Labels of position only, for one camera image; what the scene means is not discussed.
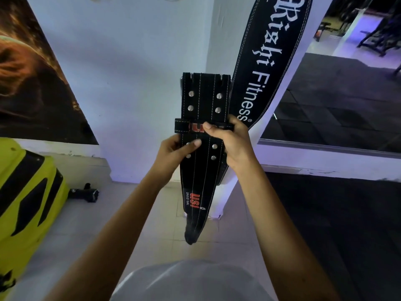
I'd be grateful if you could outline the person's left hand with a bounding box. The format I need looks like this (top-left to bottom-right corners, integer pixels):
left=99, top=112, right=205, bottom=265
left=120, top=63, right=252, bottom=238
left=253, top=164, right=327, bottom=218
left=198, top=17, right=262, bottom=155
left=153, top=134, right=202, bottom=186

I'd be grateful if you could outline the person's right hand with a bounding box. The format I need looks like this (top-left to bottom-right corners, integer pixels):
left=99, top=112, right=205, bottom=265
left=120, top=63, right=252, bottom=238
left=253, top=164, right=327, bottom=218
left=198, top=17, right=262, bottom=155
left=203, top=114, right=261, bottom=173

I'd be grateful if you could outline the black riveted leather lifting belt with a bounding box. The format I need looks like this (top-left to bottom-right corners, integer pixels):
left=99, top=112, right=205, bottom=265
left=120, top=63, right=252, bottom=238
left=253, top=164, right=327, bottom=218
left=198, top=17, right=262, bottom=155
left=174, top=72, right=235, bottom=246

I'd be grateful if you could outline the person's right forearm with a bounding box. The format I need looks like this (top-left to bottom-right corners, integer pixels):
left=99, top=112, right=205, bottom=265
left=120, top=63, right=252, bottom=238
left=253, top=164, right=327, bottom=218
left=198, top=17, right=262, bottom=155
left=232, top=158, right=342, bottom=301

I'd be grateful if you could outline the person's left forearm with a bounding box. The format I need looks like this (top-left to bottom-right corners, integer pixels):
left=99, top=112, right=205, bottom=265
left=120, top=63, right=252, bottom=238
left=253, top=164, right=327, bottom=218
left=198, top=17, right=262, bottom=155
left=44, top=167, right=182, bottom=301

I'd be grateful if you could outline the black belt with white lettering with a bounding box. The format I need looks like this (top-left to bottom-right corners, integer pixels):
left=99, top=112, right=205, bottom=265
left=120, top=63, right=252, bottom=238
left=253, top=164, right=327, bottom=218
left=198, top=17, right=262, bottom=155
left=229, top=0, right=314, bottom=129

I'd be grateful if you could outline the yellow and black exercise machine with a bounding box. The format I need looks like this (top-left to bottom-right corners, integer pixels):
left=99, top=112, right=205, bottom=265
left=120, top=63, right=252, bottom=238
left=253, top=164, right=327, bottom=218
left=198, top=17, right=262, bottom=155
left=0, top=137, right=70, bottom=299

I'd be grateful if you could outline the large wall mirror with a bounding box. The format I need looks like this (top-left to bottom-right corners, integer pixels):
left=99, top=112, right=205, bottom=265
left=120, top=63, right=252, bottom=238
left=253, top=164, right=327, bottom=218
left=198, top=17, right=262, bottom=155
left=258, top=0, right=401, bottom=159

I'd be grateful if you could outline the dark orange wall poster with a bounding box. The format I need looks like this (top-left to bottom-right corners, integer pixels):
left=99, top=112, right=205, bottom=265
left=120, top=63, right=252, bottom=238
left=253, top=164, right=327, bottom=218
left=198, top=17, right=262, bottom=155
left=0, top=0, right=99, bottom=145

